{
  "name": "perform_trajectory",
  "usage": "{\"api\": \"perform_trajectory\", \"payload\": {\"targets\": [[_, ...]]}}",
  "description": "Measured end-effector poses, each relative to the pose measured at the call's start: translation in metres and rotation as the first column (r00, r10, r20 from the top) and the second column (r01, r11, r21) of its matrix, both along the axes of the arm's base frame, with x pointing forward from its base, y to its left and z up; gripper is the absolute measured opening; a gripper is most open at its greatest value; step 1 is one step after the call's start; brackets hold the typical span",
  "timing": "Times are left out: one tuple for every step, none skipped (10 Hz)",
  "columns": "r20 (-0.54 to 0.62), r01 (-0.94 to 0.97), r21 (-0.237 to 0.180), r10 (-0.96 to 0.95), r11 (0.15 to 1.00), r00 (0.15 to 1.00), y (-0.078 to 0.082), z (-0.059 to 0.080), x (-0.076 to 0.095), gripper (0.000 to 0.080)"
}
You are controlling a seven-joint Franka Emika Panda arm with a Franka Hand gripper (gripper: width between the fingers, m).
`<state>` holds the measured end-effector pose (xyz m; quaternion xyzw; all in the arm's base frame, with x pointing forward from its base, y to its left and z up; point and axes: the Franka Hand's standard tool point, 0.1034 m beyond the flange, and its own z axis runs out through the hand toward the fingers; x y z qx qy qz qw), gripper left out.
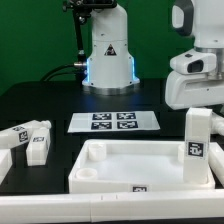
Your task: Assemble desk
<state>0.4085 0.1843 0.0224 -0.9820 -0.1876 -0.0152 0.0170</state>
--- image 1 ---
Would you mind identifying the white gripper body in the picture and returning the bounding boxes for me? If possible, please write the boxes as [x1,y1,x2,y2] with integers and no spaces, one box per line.
[165,71,224,110]

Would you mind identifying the white desk tabletop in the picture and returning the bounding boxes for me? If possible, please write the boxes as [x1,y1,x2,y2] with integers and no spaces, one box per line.
[68,139,215,194]

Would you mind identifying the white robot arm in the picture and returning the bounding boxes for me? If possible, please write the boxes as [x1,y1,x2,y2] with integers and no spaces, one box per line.
[165,0,224,110]

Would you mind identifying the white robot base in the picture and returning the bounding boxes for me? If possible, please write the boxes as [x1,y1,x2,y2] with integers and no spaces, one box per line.
[82,5,140,95]

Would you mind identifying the white marker sheet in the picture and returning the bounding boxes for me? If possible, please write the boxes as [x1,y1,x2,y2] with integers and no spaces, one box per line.
[68,111,160,133]

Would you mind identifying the white block left edge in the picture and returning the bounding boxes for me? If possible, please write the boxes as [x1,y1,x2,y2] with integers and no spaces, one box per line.
[0,149,12,184]

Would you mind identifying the white front rail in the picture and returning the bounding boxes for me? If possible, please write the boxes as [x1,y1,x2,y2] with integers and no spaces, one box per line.
[0,143,224,224]

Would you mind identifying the black camera stand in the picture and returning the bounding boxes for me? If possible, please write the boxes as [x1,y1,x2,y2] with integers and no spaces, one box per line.
[63,0,117,80]

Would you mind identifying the black cables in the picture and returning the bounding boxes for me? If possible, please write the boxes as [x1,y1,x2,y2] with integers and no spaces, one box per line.
[40,63,84,82]

